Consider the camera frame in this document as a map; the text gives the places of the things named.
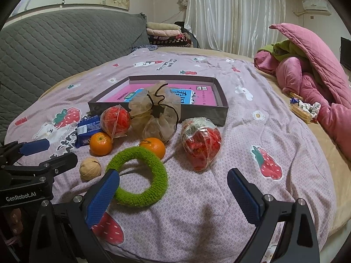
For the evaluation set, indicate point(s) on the blue wrapped candy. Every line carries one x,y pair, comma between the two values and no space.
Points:
294,101

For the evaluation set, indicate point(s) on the pink strawberry printed bedsheet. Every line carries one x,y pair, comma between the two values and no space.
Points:
246,142

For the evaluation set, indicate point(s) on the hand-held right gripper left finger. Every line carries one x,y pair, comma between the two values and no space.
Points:
101,197

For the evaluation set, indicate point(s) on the walnut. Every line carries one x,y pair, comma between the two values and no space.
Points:
90,169

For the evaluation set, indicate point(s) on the white floral scrunchie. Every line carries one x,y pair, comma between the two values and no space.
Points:
311,108

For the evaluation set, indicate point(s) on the white curtain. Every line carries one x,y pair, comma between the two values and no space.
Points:
233,13

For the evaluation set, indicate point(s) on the biscuit stick packet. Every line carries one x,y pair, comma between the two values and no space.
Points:
296,96

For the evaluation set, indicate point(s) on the orange tangerine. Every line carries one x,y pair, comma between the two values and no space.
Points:
152,148
101,143

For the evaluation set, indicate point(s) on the dark patterned folded blanket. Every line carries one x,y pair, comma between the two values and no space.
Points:
170,41

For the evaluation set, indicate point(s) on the beige sheer scrunchie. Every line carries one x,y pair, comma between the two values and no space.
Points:
142,109

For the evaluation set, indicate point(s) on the green blanket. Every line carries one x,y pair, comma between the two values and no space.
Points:
282,49

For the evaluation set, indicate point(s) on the black television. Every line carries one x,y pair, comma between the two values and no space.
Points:
346,52

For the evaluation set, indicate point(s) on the green fuzzy scrunchie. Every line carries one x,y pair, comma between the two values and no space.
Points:
156,180

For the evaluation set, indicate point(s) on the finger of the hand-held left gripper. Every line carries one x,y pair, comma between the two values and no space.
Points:
63,159
34,145

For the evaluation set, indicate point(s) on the white air conditioner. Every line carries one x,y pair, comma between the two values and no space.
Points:
316,6

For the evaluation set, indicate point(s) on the red egg-shaped snack pack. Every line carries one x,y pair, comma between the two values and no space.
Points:
201,145
115,122

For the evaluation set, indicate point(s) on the beige folded blanket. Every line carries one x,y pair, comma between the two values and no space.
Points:
161,26

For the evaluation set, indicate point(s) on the black garment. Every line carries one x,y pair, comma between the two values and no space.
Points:
182,26

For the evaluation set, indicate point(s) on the grey shallow cardboard box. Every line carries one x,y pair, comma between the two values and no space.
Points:
203,115

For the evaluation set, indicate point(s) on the blue patterned cloth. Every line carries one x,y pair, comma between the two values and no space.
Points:
142,48

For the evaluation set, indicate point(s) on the pink folded blanket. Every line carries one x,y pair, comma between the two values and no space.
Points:
164,33

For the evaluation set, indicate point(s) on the blue snack packet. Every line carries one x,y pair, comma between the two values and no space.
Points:
87,128

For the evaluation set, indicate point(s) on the grey quilted headboard cover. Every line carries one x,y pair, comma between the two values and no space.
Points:
54,46

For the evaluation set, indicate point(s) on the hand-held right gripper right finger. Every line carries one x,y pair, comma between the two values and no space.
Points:
244,197

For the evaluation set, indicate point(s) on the pink quilt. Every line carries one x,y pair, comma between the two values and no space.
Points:
315,68

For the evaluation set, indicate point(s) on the person's left hand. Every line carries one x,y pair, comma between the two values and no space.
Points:
16,222

